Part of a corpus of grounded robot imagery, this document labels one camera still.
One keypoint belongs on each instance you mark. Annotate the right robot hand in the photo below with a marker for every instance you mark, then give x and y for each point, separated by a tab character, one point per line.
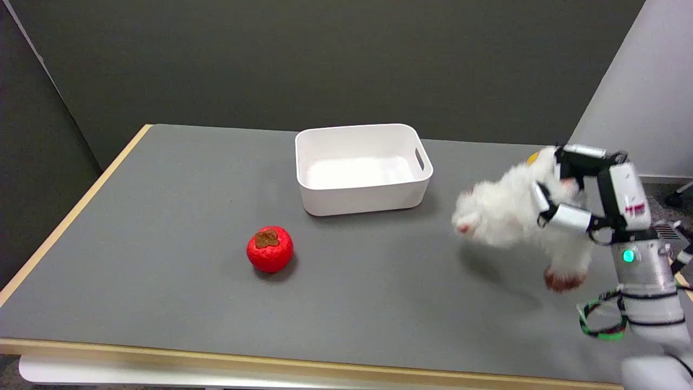
622	192

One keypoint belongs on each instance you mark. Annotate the white plush toy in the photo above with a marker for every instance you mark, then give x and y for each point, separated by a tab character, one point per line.
509	208

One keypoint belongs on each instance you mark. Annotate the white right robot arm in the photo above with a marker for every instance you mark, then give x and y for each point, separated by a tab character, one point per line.
649	292

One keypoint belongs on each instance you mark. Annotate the white plastic box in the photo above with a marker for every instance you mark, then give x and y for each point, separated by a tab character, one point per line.
361	168

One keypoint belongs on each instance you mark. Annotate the red persimmon toy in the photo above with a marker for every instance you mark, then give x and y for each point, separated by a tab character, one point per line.
269	249

